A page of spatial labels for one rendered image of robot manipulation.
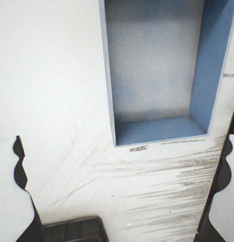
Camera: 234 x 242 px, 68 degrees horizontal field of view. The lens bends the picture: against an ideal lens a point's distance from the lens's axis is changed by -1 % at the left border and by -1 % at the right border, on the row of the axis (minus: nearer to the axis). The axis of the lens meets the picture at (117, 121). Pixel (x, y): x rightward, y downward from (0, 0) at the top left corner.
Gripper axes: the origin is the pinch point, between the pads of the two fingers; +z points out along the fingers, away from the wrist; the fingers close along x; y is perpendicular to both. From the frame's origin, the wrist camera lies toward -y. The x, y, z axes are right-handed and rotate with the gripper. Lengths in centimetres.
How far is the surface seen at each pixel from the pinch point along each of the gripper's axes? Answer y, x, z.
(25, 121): 8.1, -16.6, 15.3
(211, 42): -3.7, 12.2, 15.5
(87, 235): 36.2, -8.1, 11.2
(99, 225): 38.4, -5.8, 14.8
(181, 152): 18.4, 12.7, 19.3
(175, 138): 9.2, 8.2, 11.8
